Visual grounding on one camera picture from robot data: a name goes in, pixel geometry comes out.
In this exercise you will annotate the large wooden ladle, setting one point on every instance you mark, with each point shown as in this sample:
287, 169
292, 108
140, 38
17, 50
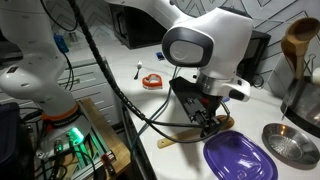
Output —
296, 41

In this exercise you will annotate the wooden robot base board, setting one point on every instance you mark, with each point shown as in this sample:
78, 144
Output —
113, 157

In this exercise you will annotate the metal strainer bowl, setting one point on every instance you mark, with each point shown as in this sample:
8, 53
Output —
289, 144

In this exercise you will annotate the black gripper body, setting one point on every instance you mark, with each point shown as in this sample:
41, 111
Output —
199, 107

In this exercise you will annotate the purple plastic lid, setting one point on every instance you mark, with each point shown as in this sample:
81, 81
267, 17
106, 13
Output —
232, 156

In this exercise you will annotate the metal utensil holder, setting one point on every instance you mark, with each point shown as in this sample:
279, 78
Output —
301, 105

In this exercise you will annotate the blue rectangular marker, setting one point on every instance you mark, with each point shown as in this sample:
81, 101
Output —
160, 56

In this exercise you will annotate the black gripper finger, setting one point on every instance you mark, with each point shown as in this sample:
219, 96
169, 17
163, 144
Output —
207, 129
216, 122

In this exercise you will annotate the metal spoon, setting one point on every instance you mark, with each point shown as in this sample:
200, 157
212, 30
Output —
139, 66

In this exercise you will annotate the orange heart cookie cutter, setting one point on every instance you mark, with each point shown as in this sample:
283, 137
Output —
152, 81

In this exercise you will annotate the wooden spoon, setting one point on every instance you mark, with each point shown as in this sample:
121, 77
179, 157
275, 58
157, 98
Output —
228, 122

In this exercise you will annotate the black microwave oven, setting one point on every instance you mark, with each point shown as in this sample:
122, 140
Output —
135, 28

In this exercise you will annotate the black coffee maker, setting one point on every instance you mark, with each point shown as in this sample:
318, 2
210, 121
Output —
253, 55

